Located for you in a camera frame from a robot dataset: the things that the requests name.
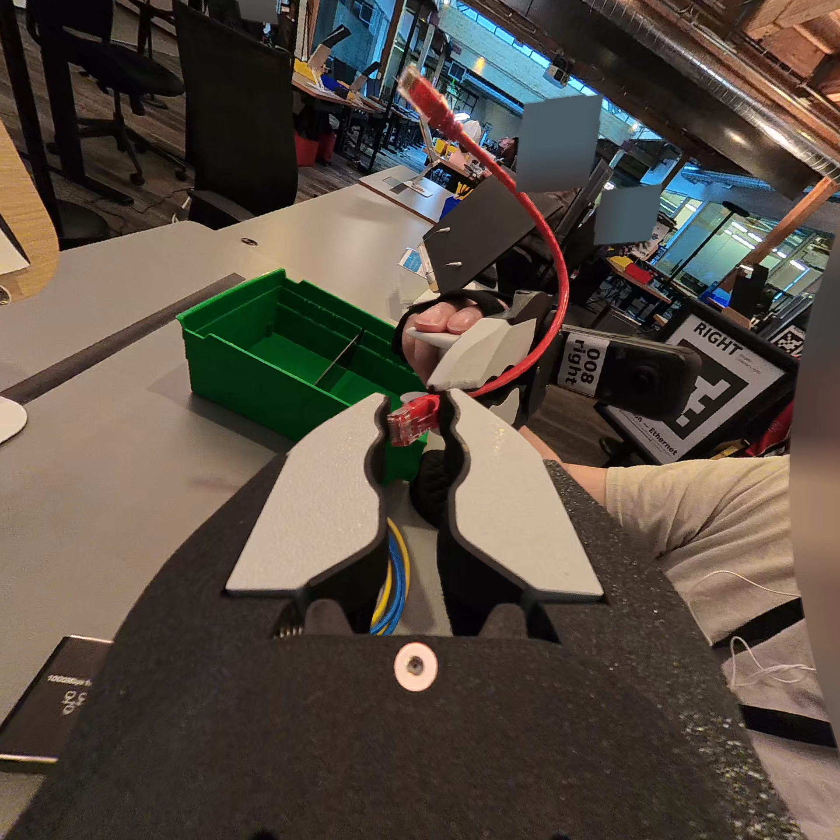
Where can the black plate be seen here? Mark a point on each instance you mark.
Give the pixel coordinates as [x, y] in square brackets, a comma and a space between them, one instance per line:
[472, 236]

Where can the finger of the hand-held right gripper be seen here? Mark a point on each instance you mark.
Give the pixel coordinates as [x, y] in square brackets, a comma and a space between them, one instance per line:
[476, 354]

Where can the wooden board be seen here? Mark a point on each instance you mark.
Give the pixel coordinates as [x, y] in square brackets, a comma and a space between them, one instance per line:
[26, 197]

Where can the person's right forearm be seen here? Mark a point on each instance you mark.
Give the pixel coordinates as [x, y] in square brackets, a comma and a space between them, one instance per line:
[577, 476]

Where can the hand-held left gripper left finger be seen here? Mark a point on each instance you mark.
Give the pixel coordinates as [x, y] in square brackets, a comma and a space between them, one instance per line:
[308, 518]

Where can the black network switch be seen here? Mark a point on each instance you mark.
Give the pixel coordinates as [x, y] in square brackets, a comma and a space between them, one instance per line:
[46, 709]

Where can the small blue white card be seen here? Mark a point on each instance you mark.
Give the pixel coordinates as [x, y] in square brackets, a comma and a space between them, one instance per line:
[412, 261]

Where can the black office chair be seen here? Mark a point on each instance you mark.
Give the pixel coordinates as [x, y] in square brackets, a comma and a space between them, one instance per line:
[131, 79]

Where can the white round object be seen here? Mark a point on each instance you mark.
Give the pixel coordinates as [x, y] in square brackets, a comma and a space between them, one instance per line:
[10, 423]

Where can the person's right hand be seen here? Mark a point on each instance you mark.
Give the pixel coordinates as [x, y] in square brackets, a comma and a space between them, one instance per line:
[436, 319]

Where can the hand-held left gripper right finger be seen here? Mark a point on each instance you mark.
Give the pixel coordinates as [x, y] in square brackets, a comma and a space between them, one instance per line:
[518, 512]

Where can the framed marker sign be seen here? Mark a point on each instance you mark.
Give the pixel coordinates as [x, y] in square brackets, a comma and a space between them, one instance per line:
[735, 367]

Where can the green plastic bin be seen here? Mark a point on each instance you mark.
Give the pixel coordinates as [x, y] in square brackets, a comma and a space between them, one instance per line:
[262, 380]

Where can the white base board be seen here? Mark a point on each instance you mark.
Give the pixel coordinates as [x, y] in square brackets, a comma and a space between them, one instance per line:
[407, 197]

